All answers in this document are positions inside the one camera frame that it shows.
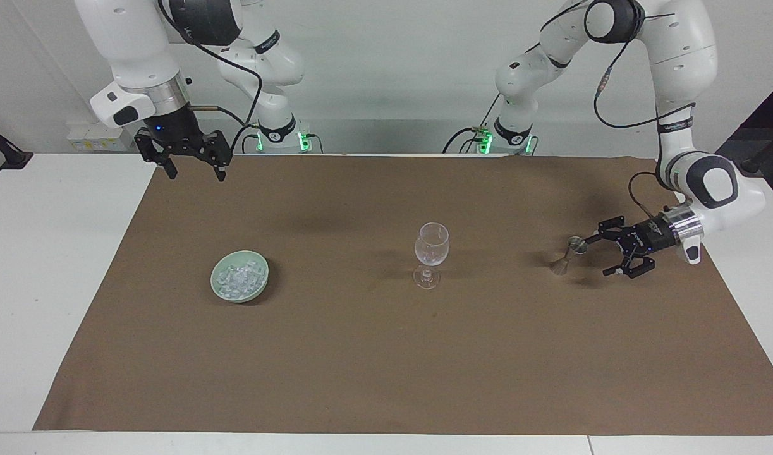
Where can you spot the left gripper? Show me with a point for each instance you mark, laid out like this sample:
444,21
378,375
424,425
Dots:
653,237

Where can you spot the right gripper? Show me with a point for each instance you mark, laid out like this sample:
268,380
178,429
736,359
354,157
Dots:
173,128

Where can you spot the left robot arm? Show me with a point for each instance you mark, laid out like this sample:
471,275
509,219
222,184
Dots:
683,57

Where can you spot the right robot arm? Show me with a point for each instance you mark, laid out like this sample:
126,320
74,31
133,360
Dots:
133,44

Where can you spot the clear ice cubes pile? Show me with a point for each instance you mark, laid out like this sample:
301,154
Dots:
239,278

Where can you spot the clear wine glass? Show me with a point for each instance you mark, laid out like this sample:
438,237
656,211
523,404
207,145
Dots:
432,248

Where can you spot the silver metal jigger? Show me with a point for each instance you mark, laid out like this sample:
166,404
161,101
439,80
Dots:
560,265

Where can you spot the white power strip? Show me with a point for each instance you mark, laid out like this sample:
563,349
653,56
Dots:
95,138

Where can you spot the pale green bowl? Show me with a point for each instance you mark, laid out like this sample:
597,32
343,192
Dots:
219,291

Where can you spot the black stand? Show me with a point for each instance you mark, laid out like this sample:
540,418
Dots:
751,166
10,156

